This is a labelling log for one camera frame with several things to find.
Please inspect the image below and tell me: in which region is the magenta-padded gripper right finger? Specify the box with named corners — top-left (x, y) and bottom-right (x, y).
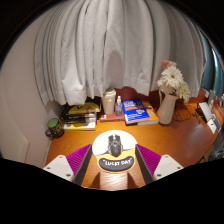
top-left (134, 143), bottom-right (185, 185)

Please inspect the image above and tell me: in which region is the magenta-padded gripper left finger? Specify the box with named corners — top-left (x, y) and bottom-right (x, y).
top-left (42, 143), bottom-right (93, 187)

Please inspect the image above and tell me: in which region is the dark grey computer mouse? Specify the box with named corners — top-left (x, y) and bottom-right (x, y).
top-left (107, 134), bottom-right (125, 158)

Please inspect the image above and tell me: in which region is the white yellow black mouse pad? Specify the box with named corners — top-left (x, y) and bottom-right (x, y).
top-left (92, 129), bottom-right (138, 174)

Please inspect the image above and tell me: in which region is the dark mug with green inside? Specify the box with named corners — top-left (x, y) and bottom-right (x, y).
top-left (45, 117), bottom-right (65, 139)

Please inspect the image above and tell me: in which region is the white and yellow book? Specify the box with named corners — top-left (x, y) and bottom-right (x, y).
top-left (63, 121), bottom-right (97, 131)

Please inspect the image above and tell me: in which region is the black book with white pages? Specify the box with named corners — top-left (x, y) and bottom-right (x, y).
top-left (63, 117), bottom-right (97, 125)

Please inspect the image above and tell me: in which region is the orange book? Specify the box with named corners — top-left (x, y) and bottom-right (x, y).
top-left (136, 100), bottom-right (160, 126)

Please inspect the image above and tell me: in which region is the thin black book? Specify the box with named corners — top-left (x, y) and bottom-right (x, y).
top-left (62, 113), bottom-right (97, 120)

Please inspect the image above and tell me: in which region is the blue book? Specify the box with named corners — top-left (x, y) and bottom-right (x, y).
top-left (121, 98), bottom-right (151, 125)

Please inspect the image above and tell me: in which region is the yellow and black book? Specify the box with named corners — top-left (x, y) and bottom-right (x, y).
top-left (63, 96), bottom-right (102, 116)

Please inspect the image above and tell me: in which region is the dark red book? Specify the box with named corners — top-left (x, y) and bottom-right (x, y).
top-left (99, 112), bottom-right (126, 123)

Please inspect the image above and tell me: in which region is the clear spray bottle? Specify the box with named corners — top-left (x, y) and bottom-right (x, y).
top-left (114, 95), bottom-right (123, 117)

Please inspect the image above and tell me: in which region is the cream lidded tumbler cup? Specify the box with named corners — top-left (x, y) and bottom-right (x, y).
top-left (101, 87), bottom-right (117, 116)

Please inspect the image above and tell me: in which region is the white flower bouquet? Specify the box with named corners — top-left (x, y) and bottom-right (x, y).
top-left (156, 59), bottom-right (192, 103)

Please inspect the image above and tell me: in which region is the light grey curtain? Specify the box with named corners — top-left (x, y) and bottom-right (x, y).
top-left (33, 0), bottom-right (208, 107)

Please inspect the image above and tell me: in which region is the black cable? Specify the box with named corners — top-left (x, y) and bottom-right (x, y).
top-left (173, 106), bottom-right (200, 123)

